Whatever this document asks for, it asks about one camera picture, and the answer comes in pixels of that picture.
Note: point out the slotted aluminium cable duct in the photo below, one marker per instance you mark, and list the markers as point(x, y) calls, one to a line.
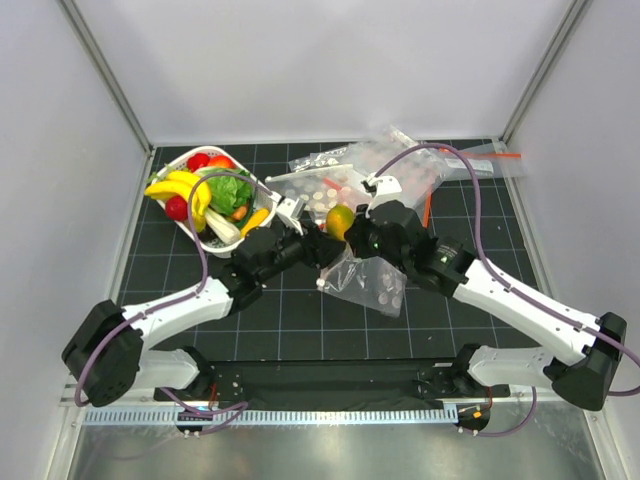
point(173, 415)

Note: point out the clear pink-dotted zip bag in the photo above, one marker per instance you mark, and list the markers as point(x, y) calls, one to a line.
point(372, 283)

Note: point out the red orange tomato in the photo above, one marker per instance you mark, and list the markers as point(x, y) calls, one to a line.
point(221, 162)

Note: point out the left aluminium frame post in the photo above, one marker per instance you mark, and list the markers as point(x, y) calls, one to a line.
point(89, 43)

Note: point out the orange-edged flat bag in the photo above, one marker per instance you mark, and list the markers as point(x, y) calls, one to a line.
point(427, 210)

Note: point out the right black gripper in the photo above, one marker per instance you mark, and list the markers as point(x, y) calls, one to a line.
point(355, 235)

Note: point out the yellow banana bunch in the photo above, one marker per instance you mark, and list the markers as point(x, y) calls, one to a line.
point(181, 183)

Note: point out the black grid cutting mat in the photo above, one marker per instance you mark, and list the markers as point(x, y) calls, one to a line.
point(292, 320)

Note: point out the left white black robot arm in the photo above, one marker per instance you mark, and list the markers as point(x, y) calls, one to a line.
point(114, 349)

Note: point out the orange green mango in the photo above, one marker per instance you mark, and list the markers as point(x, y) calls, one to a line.
point(339, 220)

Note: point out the red strawberry back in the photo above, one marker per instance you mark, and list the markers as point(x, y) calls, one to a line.
point(197, 161)

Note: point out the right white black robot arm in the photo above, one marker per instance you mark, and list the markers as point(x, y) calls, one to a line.
point(577, 354)

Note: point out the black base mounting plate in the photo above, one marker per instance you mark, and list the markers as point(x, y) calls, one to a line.
point(339, 385)

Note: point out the clear bag orange zipper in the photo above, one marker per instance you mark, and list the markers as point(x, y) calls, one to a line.
point(491, 160)

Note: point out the white leek stalk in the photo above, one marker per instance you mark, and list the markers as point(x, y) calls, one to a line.
point(224, 230)

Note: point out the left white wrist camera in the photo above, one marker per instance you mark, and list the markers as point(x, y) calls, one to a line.
point(289, 211)

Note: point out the small orange carrot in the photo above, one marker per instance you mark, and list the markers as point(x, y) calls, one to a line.
point(240, 213)

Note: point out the red apple front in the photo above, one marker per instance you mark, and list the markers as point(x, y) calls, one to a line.
point(176, 209)

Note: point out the white plastic basket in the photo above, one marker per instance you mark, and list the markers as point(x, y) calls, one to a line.
point(209, 241)

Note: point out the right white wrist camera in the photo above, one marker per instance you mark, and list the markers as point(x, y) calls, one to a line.
point(382, 189)

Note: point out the green lettuce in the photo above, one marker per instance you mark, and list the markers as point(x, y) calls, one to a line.
point(227, 192)

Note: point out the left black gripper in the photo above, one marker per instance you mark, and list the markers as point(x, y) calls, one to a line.
point(319, 249)

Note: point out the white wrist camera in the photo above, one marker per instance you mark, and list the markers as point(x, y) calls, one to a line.
point(382, 189)
point(289, 211)

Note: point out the right aluminium frame post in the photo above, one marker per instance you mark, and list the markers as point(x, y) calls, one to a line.
point(560, 39)

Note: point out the yellow pepper piece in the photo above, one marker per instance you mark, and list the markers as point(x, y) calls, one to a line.
point(256, 220)

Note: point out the aluminium frame post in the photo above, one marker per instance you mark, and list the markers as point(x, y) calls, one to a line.
point(89, 43)
point(560, 39)

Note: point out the clear white-dotted zip bag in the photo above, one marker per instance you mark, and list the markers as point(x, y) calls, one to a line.
point(323, 188)

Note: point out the pile of red-dotted bags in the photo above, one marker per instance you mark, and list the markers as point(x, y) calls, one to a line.
point(418, 173)

